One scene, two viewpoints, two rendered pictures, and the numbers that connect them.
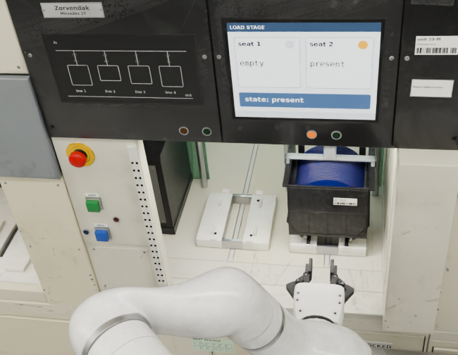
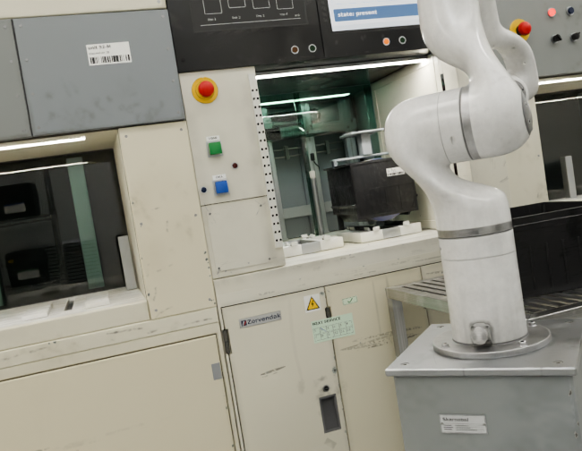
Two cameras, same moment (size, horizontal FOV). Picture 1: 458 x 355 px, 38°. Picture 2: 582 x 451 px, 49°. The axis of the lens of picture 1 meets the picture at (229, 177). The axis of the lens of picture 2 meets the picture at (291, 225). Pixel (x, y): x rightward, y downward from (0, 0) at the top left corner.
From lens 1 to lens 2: 1.58 m
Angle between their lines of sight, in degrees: 46
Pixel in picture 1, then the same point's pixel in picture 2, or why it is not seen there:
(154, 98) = (271, 21)
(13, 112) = (149, 45)
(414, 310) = not seen: hidden behind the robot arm
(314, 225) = (376, 203)
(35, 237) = (149, 208)
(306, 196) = (365, 172)
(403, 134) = not seen: hidden behind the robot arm
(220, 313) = not seen: outside the picture
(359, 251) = (415, 225)
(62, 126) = (192, 58)
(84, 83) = (215, 12)
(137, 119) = (258, 43)
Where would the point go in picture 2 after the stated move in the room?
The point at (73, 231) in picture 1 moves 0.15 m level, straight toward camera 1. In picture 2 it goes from (192, 189) to (232, 182)
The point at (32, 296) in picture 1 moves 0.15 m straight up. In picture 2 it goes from (131, 313) to (120, 253)
